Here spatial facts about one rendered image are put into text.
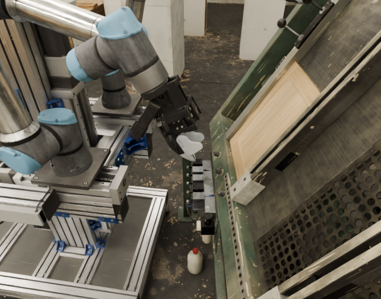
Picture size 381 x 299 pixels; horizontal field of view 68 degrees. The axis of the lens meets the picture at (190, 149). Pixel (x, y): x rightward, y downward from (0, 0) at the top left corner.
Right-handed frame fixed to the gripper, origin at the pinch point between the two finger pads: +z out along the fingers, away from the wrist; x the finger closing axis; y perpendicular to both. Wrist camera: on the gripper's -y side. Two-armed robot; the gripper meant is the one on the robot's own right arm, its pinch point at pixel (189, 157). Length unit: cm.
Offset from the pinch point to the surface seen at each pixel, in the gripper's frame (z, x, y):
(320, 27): 8, 72, 43
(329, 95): 13.4, 29.3, 36.1
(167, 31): 12, 274, -82
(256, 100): 28, 70, 10
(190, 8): 34, 540, -108
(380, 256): 23.2, -17.9, 33.0
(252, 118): 33, 64, 6
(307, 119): 18.6, 28.1, 28.1
